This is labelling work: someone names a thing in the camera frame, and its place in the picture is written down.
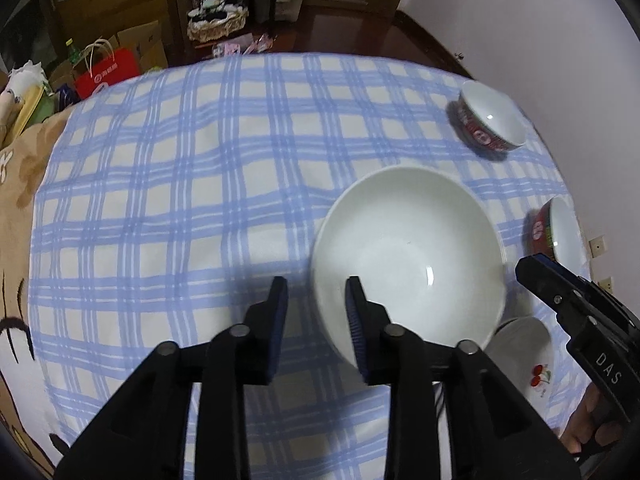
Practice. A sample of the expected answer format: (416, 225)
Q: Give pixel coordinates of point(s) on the wicker basket with clothes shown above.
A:
(217, 27)

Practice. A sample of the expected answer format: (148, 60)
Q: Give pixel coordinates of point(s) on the pink packets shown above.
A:
(235, 49)

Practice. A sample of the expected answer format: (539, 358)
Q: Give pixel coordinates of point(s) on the person's right hand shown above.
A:
(582, 420)

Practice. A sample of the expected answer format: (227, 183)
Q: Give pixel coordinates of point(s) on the green bottle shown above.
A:
(74, 52)

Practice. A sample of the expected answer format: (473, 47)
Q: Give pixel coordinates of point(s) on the red patterned bowl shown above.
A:
(492, 110)
(565, 230)

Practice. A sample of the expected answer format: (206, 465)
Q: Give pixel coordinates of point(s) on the blue checked blanket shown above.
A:
(175, 185)

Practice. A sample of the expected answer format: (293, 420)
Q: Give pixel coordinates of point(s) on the clear plastic storage box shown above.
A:
(285, 5)

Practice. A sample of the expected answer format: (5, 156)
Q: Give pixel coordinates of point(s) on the large plain white bowl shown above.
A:
(410, 240)

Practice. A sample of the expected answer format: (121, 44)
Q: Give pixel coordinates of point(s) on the white fluffy plush toy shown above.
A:
(27, 75)

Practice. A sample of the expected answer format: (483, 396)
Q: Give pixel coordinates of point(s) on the wall socket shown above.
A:
(597, 246)
(606, 283)

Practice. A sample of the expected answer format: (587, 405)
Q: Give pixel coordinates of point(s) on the red paper bag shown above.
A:
(107, 72)

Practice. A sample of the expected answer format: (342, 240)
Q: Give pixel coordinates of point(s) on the wooden cabinet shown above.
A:
(55, 20)

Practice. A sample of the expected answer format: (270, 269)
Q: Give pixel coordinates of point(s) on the blue packet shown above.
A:
(65, 94)

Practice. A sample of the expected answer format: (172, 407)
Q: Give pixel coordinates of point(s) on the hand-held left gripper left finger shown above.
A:
(278, 325)

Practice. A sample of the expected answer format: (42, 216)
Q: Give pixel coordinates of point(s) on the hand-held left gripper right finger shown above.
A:
(357, 330)

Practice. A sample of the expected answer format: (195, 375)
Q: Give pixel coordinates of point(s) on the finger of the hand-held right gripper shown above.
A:
(570, 274)
(540, 277)

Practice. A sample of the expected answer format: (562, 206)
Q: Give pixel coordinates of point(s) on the cardboard box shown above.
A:
(145, 42)

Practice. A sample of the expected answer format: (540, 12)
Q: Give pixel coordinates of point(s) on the brown floral blanket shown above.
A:
(20, 220)

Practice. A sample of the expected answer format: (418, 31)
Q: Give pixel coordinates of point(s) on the large white cherry plate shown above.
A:
(525, 345)

